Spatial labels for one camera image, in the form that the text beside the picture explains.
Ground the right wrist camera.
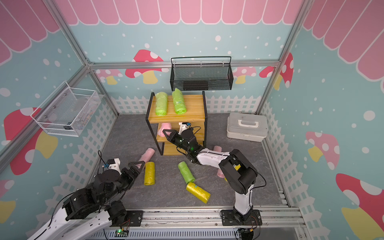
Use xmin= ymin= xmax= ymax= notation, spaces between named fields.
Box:
xmin=179 ymin=122 xmax=192 ymax=135

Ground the black wire mesh basket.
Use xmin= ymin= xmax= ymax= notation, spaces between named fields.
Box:
xmin=170 ymin=56 xmax=234 ymax=91

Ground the wooden three-tier shelf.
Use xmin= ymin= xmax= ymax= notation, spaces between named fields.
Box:
xmin=146 ymin=92 xmax=208 ymax=156

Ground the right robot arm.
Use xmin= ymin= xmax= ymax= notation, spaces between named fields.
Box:
xmin=163 ymin=129 xmax=267 ymax=227

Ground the green circuit board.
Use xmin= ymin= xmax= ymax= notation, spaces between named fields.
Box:
xmin=114 ymin=229 xmax=129 ymax=238

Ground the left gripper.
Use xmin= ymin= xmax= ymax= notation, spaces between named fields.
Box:
xmin=101 ymin=161 xmax=146 ymax=204

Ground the white wire mesh basket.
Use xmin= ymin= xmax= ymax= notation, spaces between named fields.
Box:
xmin=30 ymin=82 xmax=103 ymax=137

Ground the pink roll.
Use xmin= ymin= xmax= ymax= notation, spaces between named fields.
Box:
xmin=136 ymin=148 xmax=155 ymax=168
xmin=217 ymin=169 xmax=225 ymax=179
xmin=214 ymin=146 xmax=222 ymax=152
xmin=158 ymin=123 xmax=172 ymax=137

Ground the white plastic storage box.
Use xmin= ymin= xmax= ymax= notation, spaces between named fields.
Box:
xmin=227 ymin=113 xmax=268 ymax=142

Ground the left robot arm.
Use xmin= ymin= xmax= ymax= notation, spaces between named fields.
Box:
xmin=30 ymin=161 xmax=145 ymax=240

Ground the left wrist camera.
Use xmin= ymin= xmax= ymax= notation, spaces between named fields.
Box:
xmin=107 ymin=158 xmax=121 ymax=175

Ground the yellow roll front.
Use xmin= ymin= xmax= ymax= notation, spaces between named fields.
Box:
xmin=186 ymin=182 xmax=211 ymax=204

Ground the green roll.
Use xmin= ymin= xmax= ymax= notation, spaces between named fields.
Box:
xmin=172 ymin=88 xmax=187 ymax=115
xmin=155 ymin=92 xmax=168 ymax=117
xmin=178 ymin=162 xmax=196 ymax=184

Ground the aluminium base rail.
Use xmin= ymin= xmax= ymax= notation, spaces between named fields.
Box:
xmin=44 ymin=206 xmax=307 ymax=240

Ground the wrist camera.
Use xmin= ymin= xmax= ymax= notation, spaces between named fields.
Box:
xmin=179 ymin=122 xmax=192 ymax=135
xmin=107 ymin=158 xmax=121 ymax=175

